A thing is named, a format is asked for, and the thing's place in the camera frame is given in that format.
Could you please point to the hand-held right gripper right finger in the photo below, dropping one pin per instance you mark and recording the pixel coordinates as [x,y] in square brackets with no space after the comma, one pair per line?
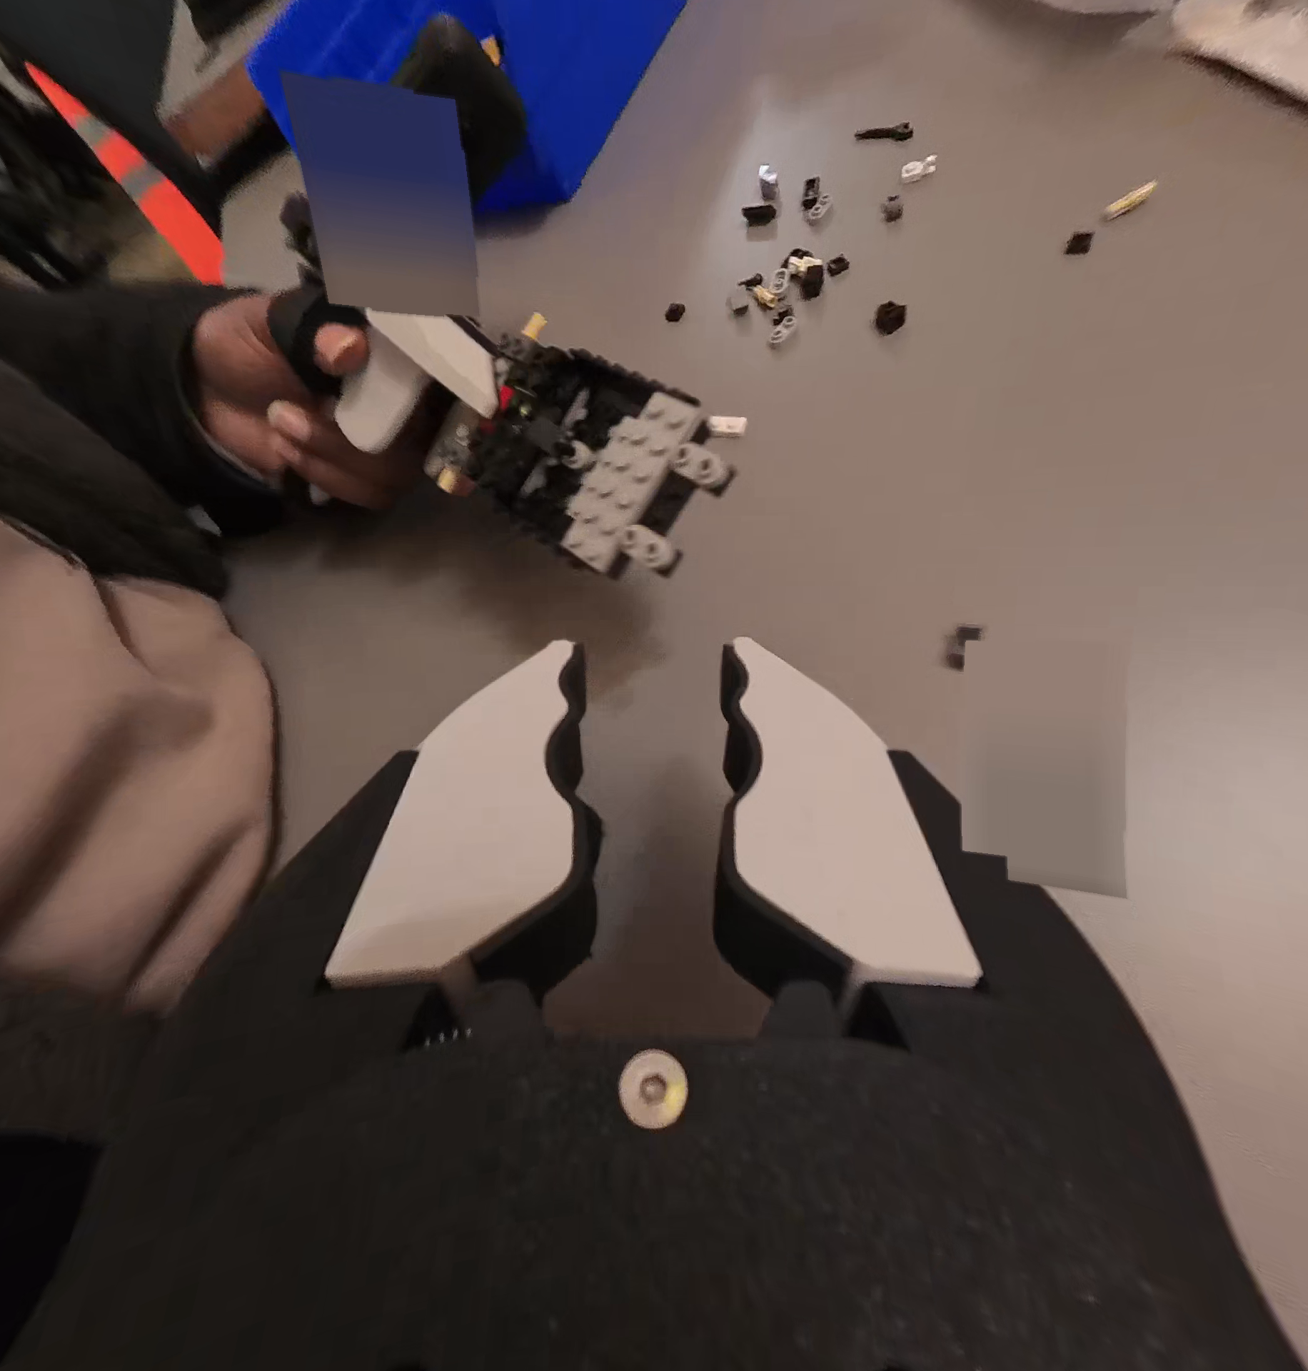
[836,846]

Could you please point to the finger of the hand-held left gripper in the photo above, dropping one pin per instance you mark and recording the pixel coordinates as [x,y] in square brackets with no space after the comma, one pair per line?
[446,358]

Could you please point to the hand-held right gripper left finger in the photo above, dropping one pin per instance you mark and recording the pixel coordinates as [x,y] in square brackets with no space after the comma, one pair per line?
[472,835]

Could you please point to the black and grey brick model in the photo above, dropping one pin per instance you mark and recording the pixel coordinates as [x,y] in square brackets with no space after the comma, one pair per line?
[632,461]

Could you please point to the person's left forearm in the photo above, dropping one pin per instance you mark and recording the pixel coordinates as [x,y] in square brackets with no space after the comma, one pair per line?
[75,407]

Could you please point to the grey desk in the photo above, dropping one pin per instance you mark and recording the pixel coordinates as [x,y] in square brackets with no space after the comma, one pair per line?
[932,482]

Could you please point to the person's left hand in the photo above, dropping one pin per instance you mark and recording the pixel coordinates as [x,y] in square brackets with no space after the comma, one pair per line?
[236,364]

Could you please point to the small black brick piece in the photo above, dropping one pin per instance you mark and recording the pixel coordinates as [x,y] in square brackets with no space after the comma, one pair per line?
[953,647]

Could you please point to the small white brick plate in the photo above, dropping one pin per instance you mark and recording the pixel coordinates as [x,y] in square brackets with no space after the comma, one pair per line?
[727,424]

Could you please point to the blue plastic bin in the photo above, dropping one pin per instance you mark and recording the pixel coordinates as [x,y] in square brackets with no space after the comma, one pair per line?
[600,86]

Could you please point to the beige pants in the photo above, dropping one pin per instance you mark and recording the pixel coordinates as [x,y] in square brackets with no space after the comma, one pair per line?
[97,750]

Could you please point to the scattered small loose brick pieces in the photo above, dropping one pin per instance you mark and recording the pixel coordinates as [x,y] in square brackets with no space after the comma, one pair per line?
[889,317]

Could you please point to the white fluffy cloth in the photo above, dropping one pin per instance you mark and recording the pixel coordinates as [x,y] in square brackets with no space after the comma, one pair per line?
[1275,47]

